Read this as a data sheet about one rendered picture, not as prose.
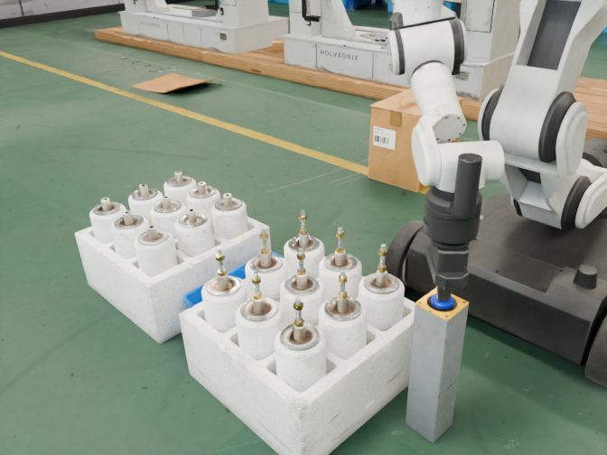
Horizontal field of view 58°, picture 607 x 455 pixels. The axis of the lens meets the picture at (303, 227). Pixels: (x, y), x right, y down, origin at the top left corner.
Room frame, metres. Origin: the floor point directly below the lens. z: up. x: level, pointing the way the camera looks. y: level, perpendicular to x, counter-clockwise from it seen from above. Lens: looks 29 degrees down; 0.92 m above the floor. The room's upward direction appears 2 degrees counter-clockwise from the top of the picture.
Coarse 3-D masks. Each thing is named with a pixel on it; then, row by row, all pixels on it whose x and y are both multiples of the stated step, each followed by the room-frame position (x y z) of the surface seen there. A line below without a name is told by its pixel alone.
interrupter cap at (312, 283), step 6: (294, 276) 0.99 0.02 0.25; (312, 276) 0.98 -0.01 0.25; (288, 282) 0.97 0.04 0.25; (294, 282) 0.97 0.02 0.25; (312, 282) 0.96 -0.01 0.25; (318, 282) 0.96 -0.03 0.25; (288, 288) 0.94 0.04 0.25; (294, 288) 0.94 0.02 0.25; (300, 288) 0.95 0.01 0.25; (306, 288) 0.94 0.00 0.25; (312, 288) 0.94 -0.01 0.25; (318, 288) 0.94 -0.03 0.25; (294, 294) 0.92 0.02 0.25; (300, 294) 0.92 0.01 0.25; (306, 294) 0.92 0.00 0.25
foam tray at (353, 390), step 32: (192, 320) 0.94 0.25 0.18; (192, 352) 0.94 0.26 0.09; (224, 352) 0.84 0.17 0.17; (384, 352) 0.84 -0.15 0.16; (224, 384) 0.86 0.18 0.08; (256, 384) 0.77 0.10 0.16; (320, 384) 0.74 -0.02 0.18; (352, 384) 0.78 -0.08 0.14; (384, 384) 0.84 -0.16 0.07; (256, 416) 0.78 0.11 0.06; (288, 416) 0.71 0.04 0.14; (320, 416) 0.72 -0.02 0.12; (352, 416) 0.78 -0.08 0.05; (288, 448) 0.71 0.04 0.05; (320, 448) 0.71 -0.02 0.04
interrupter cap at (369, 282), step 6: (366, 276) 0.97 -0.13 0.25; (372, 276) 0.97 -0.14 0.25; (390, 276) 0.97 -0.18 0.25; (366, 282) 0.95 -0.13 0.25; (372, 282) 0.96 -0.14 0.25; (390, 282) 0.95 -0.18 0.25; (396, 282) 0.95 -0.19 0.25; (366, 288) 0.93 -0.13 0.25; (372, 288) 0.93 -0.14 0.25; (378, 288) 0.93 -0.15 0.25; (384, 288) 0.93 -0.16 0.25; (390, 288) 0.93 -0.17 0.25; (396, 288) 0.93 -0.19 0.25
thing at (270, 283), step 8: (248, 264) 1.05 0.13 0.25; (248, 272) 1.02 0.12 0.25; (280, 272) 1.01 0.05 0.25; (248, 280) 1.02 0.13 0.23; (264, 280) 1.00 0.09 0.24; (272, 280) 1.00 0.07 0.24; (280, 280) 1.01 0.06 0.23; (248, 288) 1.02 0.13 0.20; (264, 288) 1.00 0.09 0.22; (272, 288) 1.00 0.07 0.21; (248, 296) 1.03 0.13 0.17; (264, 296) 1.00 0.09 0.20; (272, 296) 1.00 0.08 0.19
